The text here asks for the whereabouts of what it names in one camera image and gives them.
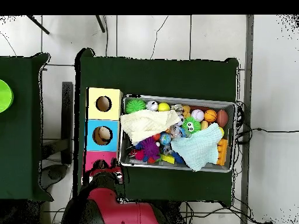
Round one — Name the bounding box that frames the silver mesh bin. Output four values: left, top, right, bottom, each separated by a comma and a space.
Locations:
118, 94, 236, 173

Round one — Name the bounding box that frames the wooden box with three holes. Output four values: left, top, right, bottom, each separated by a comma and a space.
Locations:
84, 87, 124, 172

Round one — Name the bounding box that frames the grey round stand base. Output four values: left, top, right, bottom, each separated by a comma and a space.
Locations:
40, 163, 69, 190

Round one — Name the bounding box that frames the purple spiky toy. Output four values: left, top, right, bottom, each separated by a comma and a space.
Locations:
139, 136, 161, 162

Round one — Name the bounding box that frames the cream waffle cloth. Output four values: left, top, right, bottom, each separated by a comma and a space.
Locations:
119, 108, 181, 144

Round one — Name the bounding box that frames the black flat panel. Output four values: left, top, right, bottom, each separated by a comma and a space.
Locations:
61, 81, 74, 165

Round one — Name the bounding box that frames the plain green spiky ball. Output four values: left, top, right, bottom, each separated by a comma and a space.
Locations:
125, 98, 147, 114

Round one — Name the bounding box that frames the dark green side table cloth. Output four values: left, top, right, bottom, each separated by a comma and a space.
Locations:
0, 52, 54, 202

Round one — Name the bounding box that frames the mint green waffle cloth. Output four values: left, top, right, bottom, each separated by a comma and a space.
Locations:
170, 122, 224, 172

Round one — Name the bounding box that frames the green spiky ball with eyes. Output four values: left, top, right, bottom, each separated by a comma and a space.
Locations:
181, 116, 202, 134

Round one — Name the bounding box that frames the white baseball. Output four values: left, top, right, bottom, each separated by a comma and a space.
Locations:
190, 108, 205, 123

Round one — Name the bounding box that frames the orange basketball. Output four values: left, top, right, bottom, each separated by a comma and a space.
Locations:
203, 109, 218, 124

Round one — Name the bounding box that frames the lime green round dish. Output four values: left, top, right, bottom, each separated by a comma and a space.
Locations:
0, 79, 14, 114

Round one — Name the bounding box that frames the brown football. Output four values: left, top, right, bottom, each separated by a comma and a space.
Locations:
215, 109, 229, 128

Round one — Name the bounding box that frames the black tripod leg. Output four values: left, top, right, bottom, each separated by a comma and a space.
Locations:
95, 15, 106, 33
26, 15, 50, 35

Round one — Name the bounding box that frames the black power cable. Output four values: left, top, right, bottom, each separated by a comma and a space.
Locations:
235, 127, 299, 145

